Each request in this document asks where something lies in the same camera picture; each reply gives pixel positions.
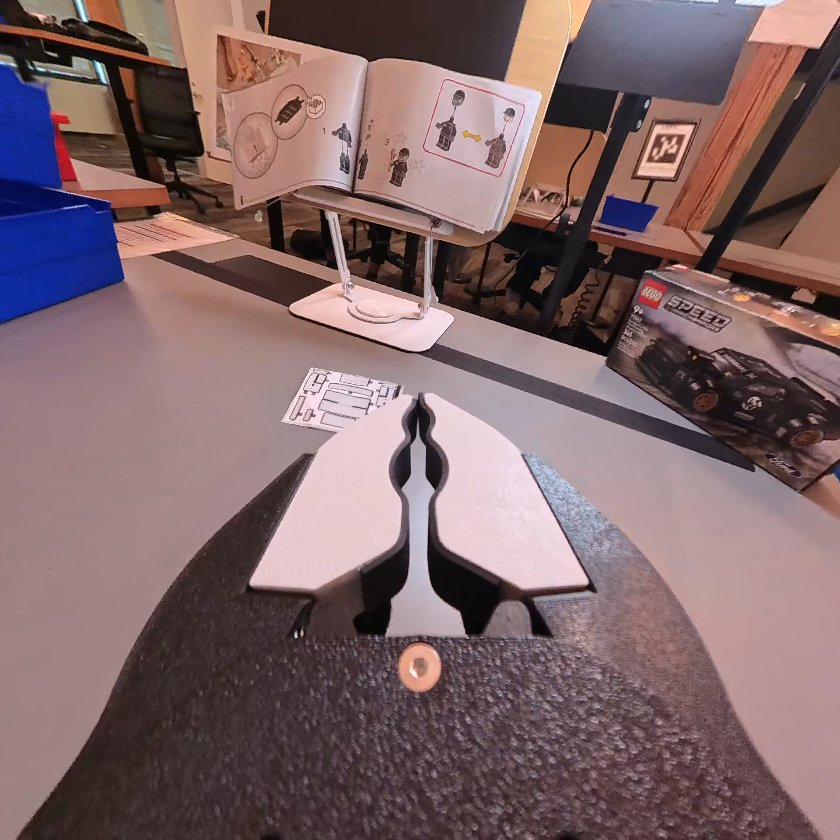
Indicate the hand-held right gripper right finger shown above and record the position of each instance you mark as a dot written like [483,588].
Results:
[505,525]

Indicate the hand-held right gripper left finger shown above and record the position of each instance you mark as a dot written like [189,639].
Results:
[328,525]

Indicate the black mesh office chair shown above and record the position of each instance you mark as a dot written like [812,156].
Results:
[167,111]

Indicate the wooden pillar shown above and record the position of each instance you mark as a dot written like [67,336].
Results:
[735,138]

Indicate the black lego set box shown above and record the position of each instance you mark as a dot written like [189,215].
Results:
[722,380]

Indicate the white sticker sheet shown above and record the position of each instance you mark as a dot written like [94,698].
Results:
[328,400]

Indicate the black metal pole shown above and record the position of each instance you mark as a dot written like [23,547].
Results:
[768,151]

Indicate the open instruction booklet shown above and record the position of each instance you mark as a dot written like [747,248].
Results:
[315,131]

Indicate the red ribbed bin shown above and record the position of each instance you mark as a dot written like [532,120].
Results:
[65,151]

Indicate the small blue bin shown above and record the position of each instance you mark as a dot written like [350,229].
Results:
[628,213]

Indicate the black white marker sign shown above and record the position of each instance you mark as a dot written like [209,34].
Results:
[666,148]

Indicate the white office table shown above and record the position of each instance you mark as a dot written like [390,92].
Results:
[656,243]

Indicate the printed paper sheet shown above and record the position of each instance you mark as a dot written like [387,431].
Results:
[170,233]

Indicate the wooden office table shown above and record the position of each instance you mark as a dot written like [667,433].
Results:
[118,184]
[98,49]

